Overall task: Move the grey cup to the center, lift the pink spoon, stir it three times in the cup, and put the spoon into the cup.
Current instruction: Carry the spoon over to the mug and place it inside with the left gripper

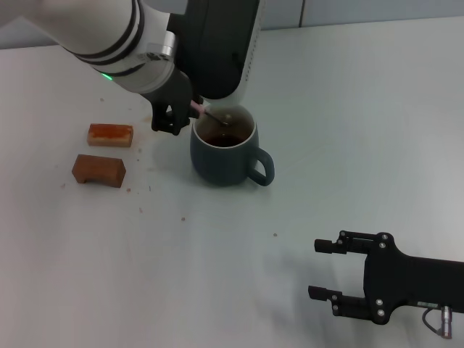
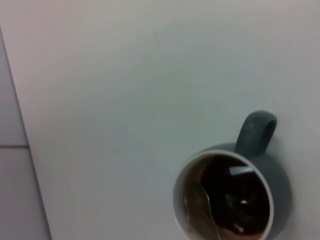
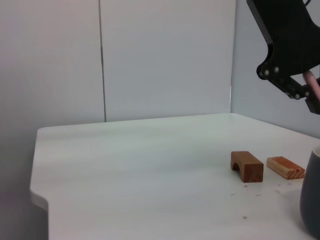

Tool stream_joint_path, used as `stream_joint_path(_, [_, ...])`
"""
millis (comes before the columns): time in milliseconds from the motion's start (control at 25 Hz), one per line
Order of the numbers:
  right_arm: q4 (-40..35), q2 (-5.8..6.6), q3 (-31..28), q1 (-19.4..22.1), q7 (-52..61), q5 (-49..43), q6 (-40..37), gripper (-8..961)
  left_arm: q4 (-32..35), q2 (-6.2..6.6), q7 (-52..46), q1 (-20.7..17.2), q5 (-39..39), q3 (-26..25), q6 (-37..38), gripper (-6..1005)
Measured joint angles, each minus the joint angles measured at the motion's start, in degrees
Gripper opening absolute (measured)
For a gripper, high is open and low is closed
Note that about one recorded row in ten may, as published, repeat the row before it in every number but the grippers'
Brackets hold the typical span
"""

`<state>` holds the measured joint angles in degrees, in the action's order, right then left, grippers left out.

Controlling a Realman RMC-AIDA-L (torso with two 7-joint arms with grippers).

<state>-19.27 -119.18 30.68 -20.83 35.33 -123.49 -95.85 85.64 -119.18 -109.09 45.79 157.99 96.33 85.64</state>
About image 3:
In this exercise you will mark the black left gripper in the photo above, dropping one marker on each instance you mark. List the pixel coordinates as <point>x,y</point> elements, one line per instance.
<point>290,37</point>

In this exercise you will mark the grey ceramic cup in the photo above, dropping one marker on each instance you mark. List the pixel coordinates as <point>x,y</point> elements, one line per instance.
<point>312,195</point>

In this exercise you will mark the flat stained wooden block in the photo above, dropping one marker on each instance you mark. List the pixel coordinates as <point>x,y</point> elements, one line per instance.
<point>285,166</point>

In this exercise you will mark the arched wooden block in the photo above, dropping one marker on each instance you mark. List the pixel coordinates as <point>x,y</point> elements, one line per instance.
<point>252,172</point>

